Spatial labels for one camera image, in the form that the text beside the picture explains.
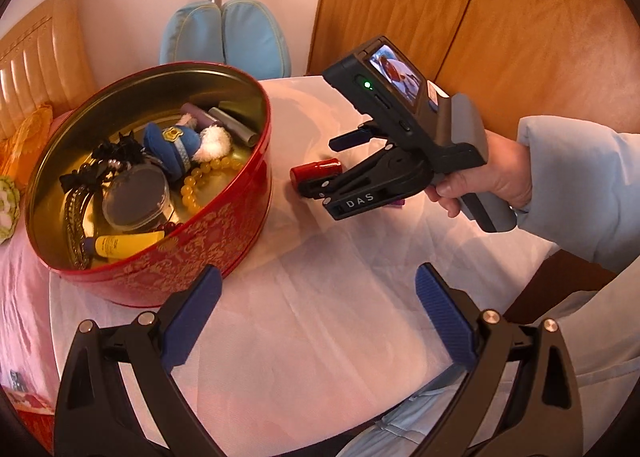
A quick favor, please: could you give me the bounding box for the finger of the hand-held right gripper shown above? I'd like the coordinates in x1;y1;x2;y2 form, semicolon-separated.
299;150;401;200
329;120;396;152

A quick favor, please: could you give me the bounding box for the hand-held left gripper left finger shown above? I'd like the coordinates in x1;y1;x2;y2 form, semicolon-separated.
52;264;223;457

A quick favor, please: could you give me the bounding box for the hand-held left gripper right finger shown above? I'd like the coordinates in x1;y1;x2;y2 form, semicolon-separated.
415;262;586;457

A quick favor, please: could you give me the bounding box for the red cylinder case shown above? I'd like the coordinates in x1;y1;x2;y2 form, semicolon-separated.
290;160;342;198

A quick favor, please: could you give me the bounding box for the red and gold round tin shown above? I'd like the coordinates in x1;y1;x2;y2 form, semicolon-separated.
25;61;273;309

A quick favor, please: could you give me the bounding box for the yellow cream tube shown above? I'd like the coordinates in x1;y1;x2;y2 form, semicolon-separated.
82;231;166;259

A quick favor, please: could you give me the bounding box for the silver metal tube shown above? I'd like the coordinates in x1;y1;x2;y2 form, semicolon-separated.
207;106;261;147

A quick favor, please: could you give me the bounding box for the yellow bead bracelet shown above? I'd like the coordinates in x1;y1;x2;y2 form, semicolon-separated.
181;157;247;212

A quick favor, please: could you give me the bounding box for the pink cylinder tube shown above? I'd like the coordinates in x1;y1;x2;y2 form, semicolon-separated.
181;104;213;130

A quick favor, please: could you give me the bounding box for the large black hair claw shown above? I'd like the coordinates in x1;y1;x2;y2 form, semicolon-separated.
62;182;96;270

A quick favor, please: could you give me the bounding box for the blue plush doll keychain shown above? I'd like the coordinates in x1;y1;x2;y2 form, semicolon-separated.
143;112;232;182

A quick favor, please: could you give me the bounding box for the black bow hair clip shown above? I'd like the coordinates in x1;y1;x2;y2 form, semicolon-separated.
59;164;108;193

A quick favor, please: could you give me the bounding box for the black beaded bow hair tie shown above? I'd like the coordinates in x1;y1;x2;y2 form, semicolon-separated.
90;132;146;173

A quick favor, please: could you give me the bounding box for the person's right forearm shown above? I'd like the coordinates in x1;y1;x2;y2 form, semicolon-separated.
515;116;640;273

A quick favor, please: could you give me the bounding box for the person's right hand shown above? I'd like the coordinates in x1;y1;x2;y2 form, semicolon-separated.
425;130;533;218

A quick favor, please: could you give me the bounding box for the white tablecloth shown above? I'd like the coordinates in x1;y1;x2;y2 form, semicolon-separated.
47;74;563;457

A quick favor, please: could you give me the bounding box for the light blue chair backrest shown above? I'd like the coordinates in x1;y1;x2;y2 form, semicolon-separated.
159;0;292;80

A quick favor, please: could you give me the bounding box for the pink bed sheet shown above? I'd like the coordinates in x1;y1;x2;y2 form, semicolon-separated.
0;232;66;413

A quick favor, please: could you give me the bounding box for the red patterned box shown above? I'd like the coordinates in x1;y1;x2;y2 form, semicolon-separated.
10;389;56;453

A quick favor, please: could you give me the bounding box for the cabbage plush toy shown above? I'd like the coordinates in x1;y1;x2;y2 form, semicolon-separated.
0;174;22;244

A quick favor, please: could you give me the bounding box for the orange pillow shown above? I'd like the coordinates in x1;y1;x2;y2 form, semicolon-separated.
0;104;55;188

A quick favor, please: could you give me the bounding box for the tan padded headboard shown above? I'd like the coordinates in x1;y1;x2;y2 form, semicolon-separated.
0;0;98;138

